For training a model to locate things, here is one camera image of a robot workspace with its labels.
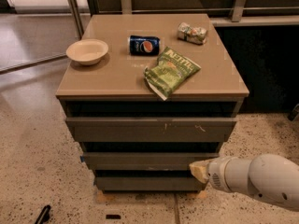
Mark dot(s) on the grey bottom drawer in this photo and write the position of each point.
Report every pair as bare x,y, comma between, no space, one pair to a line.
148,184

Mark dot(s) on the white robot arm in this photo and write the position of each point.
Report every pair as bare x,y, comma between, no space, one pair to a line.
267,178

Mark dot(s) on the dark object at right edge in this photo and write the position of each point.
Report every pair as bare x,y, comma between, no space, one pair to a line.
294,113

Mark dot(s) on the grey metal railing frame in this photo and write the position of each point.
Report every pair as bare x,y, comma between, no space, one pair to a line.
223,12

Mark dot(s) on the blue pepsi can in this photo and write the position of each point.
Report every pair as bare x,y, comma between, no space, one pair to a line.
144,45

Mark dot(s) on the grey drawer cabinet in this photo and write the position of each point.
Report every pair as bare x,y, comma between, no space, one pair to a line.
116,88

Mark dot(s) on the white wrapped snack packet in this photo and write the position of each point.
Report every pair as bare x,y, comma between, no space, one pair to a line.
195,35

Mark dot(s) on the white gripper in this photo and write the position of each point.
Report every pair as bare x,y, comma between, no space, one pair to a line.
217,173

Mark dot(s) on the green chip bag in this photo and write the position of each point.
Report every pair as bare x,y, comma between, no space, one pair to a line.
171,71

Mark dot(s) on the grey top drawer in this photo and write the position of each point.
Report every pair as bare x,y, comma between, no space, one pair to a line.
158,130

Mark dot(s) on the cream white bowl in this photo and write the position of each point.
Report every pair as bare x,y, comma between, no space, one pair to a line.
87,51

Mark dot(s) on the grey drawer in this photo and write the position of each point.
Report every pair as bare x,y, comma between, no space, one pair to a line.
158,130
144,161
148,184

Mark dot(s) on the black object on floor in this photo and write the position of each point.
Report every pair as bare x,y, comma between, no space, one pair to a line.
44,215

